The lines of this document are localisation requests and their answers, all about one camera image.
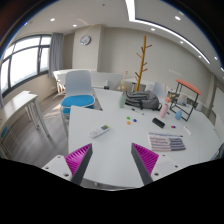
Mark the grey backpack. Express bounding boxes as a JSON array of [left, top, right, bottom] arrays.
[[125, 90, 161, 111]]

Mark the window with dark frame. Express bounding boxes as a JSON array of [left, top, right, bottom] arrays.
[[0, 35, 51, 96]]

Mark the black rack orange top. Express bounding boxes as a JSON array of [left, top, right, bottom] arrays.
[[170, 79, 201, 121]]

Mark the white chair blue cushion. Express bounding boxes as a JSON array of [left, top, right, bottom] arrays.
[[60, 70, 95, 127]]

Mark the striped folded towel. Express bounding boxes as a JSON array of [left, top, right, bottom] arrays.
[[148, 133, 186, 152]]

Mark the wooden coat rack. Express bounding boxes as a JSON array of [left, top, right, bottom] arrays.
[[135, 35, 152, 92]]

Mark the black rectangular case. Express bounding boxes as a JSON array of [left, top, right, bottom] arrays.
[[152, 118, 165, 128]]

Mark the round wall clock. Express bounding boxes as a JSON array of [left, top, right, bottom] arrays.
[[80, 35, 91, 46]]

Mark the white remote control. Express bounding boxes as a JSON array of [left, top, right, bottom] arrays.
[[89, 125, 110, 138]]

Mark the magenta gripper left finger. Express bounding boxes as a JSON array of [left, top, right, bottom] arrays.
[[65, 144, 93, 185]]

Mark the pink bottle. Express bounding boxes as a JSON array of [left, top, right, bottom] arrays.
[[160, 97, 171, 118]]

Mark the black marker pen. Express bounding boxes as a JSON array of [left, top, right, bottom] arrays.
[[131, 108, 144, 115]]

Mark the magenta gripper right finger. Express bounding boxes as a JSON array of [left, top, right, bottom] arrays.
[[131, 143, 159, 185]]

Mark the light wooden side table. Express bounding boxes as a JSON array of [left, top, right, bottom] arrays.
[[0, 90, 51, 158]]

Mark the green bottle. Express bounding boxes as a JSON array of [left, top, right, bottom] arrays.
[[119, 94, 126, 108]]

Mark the blue egg-shaped object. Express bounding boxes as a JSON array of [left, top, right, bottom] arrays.
[[175, 110, 182, 120]]

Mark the grey curtain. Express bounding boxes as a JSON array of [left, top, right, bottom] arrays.
[[49, 33, 64, 78]]

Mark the white marker on table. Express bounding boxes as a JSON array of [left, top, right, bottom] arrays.
[[183, 126, 192, 135]]

